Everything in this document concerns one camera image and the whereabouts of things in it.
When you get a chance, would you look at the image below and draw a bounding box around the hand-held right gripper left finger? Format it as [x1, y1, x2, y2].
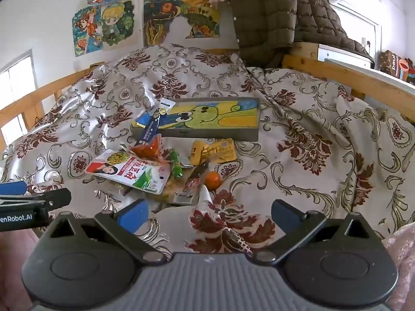
[39, 199, 167, 264]

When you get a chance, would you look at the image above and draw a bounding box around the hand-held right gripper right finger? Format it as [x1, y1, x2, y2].
[253, 199, 384, 264]

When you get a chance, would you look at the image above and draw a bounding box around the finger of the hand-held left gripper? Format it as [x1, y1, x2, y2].
[0, 181, 28, 196]
[0, 188, 72, 208]

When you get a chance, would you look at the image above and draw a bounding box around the white green snack packet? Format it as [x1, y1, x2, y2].
[86, 149, 171, 195]

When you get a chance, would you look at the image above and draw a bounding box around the green sausage stick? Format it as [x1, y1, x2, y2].
[169, 148, 184, 179]

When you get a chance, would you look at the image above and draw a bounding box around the clear bag of red snack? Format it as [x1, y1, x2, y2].
[130, 134, 172, 162]

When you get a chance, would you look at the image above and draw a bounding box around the slim foil snack packet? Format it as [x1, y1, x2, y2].
[173, 159, 211, 205]

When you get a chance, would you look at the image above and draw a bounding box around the orange tangerine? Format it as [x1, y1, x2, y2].
[204, 171, 222, 191]

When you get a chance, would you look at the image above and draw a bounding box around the blue snack packet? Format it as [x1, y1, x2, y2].
[131, 99, 176, 148]

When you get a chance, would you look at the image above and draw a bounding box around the yellow foil snack packet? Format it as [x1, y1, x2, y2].
[190, 138, 237, 166]

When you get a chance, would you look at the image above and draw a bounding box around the grey cartoon-lined tray box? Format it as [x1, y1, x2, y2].
[130, 97, 261, 142]

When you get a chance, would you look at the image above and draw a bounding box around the floral printed blanket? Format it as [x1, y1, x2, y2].
[0, 44, 415, 256]

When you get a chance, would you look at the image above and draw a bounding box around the window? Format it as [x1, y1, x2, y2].
[0, 50, 43, 143]

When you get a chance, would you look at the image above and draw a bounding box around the white shelf board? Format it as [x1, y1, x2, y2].
[318, 44, 415, 86]

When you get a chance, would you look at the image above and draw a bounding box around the brown printed box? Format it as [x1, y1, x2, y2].
[379, 50, 415, 85]

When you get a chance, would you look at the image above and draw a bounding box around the olive quilted jacket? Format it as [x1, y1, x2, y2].
[232, 0, 373, 68]

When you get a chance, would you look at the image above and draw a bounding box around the wooden bed frame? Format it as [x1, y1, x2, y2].
[0, 41, 415, 151]

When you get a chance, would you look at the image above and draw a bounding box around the torn orange green wall poster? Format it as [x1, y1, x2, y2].
[143, 0, 221, 47]

